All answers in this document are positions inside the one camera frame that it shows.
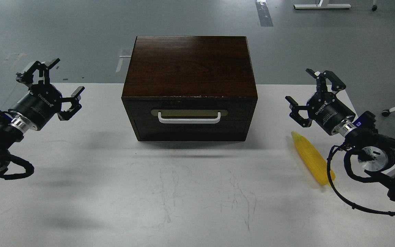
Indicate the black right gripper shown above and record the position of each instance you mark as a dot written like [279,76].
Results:
[331,113]

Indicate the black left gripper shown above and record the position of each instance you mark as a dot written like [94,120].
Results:
[43,100]

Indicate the yellow corn cob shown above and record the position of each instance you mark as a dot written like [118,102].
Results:
[311,157]

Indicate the dark wooden drawer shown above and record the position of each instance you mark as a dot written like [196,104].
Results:
[233,126]

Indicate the white drawer handle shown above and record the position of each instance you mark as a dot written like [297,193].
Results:
[189,120]

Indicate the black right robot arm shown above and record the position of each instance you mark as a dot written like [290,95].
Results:
[369,156]

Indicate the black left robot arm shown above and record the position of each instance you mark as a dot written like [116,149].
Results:
[12,130]

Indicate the dark wooden drawer cabinet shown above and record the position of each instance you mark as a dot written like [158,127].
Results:
[189,68]

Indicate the white floor tape mark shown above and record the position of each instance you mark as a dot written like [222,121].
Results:
[124,54]

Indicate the white desk base foot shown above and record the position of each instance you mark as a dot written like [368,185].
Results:
[323,4]

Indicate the grey floor tape strip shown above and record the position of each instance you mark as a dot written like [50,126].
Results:
[263,13]

